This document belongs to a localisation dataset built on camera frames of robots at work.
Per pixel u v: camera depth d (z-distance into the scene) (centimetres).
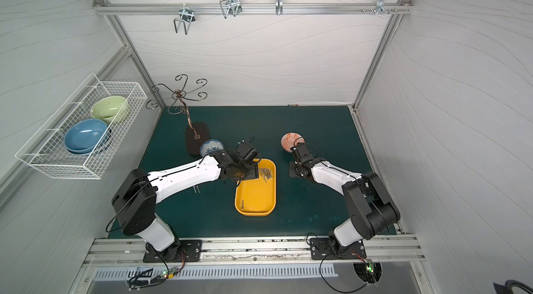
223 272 70
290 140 104
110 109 73
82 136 64
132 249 75
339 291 66
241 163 65
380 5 76
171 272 69
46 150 57
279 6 75
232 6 76
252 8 78
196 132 101
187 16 78
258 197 86
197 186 55
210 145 101
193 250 74
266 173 93
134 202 44
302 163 73
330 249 73
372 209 45
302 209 85
